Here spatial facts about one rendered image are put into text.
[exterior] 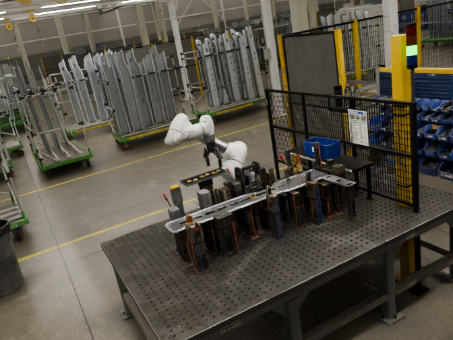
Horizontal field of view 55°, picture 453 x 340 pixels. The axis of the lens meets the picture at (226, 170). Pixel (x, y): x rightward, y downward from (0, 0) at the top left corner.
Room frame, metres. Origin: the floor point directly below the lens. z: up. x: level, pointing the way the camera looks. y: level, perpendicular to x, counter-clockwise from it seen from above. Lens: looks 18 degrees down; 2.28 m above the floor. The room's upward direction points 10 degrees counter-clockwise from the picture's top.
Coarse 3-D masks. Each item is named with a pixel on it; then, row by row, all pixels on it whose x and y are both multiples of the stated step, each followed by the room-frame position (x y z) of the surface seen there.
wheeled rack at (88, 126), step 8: (48, 80) 12.15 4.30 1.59; (80, 80) 11.86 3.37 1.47; (56, 96) 11.32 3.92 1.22; (56, 104) 12.15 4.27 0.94; (64, 120) 12.16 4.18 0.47; (96, 120) 12.17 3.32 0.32; (112, 120) 11.86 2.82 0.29; (64, 128) 11.62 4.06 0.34; (72, 128) 11.67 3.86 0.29; (80, 128) 11.52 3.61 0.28; (88, 128) 11.49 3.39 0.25
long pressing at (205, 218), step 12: (300, 180) 3.27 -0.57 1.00; (252, 192) 3.18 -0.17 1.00; (276, 192) 3.11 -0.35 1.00; (216, 204) 3.07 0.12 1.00; (228, 204) 3.04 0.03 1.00; (240, 204) 3.00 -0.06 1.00; (192, 216) 2.94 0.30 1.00; (204, 216) 2.90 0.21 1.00; (168, 228) 2.81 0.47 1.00; (180, 228) 2.77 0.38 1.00
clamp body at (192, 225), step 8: (192, 224) 2.67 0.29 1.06; (192, 232) 2.63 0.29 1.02; (200, 232) 2.65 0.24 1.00; (192, 240) 2.64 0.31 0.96; (200, 240) 2.65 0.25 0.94; (192, 248) 2.68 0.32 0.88; (200, 248) 2.65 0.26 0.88; (192, 256) 2.70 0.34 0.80; (200, 256) 2.65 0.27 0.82; (200, 264) 2.64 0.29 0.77; (200, 272) 2.63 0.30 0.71
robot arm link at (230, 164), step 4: (228, 160) 3.86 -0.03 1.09; (232, 160) 3.83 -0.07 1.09; (224, 164) 3.78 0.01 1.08; (228, 164) 3.77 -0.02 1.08; (232, 164) 3.78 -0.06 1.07; (236, 164) 3.80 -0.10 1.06; (240, 164) 3.82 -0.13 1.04; (224, 168) 3.75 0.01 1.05; (228, 168) 3.74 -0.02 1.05; (232, 168) 3.75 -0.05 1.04; (232, 172) 3.74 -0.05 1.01; (224, 176) 3.76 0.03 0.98; (228, 176) 3.74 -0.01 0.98; (228, 180) 3.77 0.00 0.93; (232, 180) 3.75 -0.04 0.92
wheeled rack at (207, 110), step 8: (248, 48) 11.32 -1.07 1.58; (200, 56) 10.82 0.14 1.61; (184, 72) 11.25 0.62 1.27; (264, 72) 11.37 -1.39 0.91; (256, 96) 11.47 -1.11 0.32; (264, 96) 11.29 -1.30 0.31; (232, 104) 11.11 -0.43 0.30; (240, 104) 10.94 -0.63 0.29; (248, 104) 10.92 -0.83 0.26; (192, 112) 11.22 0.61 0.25; (200, 112) 10.88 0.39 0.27; (208, 112) 10.43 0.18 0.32; (216, 112) 10.51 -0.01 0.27; (224, 112) 10.60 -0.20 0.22
